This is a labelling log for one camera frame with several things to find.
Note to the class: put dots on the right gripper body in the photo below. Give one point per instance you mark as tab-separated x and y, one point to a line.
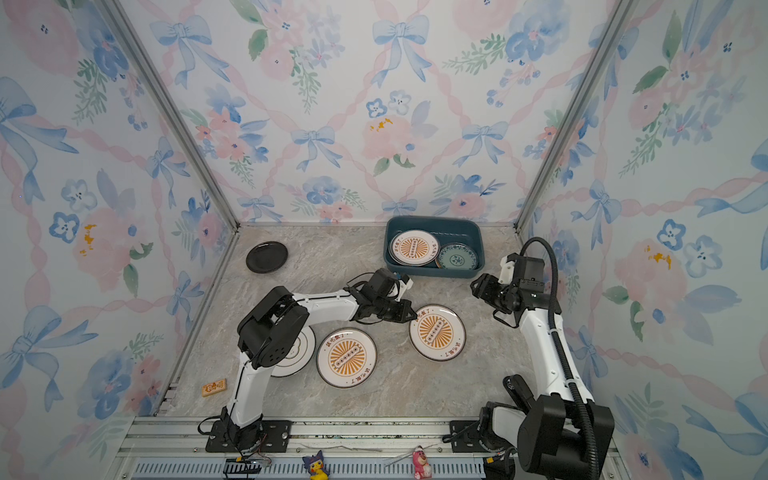
504	293

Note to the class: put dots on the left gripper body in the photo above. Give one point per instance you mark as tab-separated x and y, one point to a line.
390	311

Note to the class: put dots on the orange sunburst plate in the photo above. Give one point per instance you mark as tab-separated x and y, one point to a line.
438	333
414	248
346	358

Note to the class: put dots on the teal patterned small plate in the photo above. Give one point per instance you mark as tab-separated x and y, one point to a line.
457	256

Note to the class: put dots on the black round plate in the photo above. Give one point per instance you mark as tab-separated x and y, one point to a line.
267	257

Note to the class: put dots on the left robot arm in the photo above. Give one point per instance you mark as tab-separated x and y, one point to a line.
268	332

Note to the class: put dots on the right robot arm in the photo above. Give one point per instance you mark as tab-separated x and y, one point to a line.
564	434

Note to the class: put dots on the teal plastic bin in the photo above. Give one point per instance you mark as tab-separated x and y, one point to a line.
447	231

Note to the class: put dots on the white plate clover left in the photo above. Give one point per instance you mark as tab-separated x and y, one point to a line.
299	355

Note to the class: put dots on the pink toy figure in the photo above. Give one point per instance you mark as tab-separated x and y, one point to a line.
422	469

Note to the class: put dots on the purple yellow toy figure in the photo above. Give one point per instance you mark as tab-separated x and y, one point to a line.
315	466

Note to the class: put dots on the small wooden block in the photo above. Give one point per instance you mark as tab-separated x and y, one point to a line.
213	388

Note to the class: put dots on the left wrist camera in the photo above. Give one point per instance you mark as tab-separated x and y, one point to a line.
402	285

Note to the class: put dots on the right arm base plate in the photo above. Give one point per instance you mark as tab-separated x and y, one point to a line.
465	436

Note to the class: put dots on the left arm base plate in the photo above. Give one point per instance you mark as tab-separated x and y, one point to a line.
264	436

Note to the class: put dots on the aluminium front rail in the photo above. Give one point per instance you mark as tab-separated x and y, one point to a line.
353	448

